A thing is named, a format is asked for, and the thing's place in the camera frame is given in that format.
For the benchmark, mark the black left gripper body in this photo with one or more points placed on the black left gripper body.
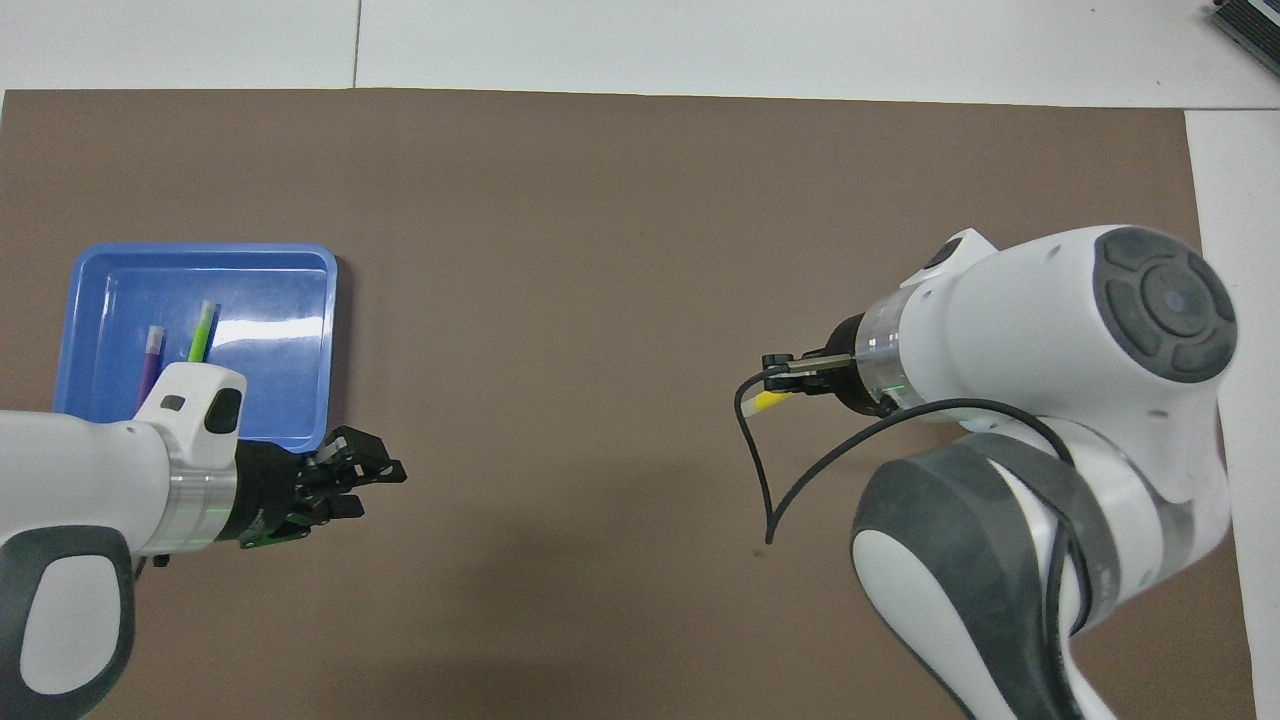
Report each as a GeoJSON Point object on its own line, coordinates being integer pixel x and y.
{"type": "Point", "coordinates": [270, 495]}

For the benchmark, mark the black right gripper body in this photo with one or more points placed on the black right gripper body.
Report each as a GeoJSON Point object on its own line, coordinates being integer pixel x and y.
{"type": "Point", "coordinates": [845, 378]}

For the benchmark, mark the yellow highlighter pen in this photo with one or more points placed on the yellow highlighter pen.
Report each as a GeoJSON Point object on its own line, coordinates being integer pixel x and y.
{"type": "Point", "coordinates": [768, 402]}

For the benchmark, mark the green highlighter pen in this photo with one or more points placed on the green highlighter pen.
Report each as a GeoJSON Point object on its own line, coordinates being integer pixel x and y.
{"type": "Point", "coordinates": [202, 335]}

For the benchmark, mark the purple highlighter pen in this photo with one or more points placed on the purple highlighter pen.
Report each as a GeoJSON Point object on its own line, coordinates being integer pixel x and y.
{"type": "Point", "coordinates": [150, 365]}

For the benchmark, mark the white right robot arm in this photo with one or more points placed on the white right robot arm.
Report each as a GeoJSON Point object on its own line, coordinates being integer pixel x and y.
{"type": "Point", "coordinates": [1050, 320]}

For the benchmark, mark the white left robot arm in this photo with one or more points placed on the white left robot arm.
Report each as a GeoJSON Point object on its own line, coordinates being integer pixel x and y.
{"type": "Point", "coordinates": [70, 480]}

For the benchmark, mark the blue plastic tray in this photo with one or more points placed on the blue plastic tray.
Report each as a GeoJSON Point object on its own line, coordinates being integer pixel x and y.
{"type": "Point", "coordinates": [280, 380]}

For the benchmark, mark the brown table mat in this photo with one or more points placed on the brown table mat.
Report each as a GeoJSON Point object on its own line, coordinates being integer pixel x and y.
{"type": "Point", "coordinates": [560, 250]}

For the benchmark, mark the grey ribbed device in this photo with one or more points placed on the grey ribbed device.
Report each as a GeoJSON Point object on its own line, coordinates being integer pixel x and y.
{"type": "Point", "coordinates": [1250, 20]}

